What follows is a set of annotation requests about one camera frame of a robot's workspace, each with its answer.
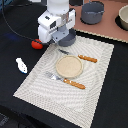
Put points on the fork with wooden handle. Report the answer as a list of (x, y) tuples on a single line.
[(67, 81)]

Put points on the woven beige placemat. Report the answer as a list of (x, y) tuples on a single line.
[(63, 100)]

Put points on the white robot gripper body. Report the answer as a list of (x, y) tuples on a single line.
[(53, 28)]

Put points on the knife with wooden handle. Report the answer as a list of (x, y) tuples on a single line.
[(80, 56)]

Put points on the grey frying pan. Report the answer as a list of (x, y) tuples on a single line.
[(69, 39)]

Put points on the grey cooking pot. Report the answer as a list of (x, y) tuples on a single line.
[(92, 12)]

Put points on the pink stove board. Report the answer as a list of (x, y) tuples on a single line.
[(106, 27)]

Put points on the beige bowl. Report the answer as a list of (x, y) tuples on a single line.
[(123, 14)]

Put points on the round beige plate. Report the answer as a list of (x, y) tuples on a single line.
[(69, 66)]

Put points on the white toy fish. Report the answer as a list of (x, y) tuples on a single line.
[(21, 65)]

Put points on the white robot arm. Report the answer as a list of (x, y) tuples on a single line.
[(58, 7)]

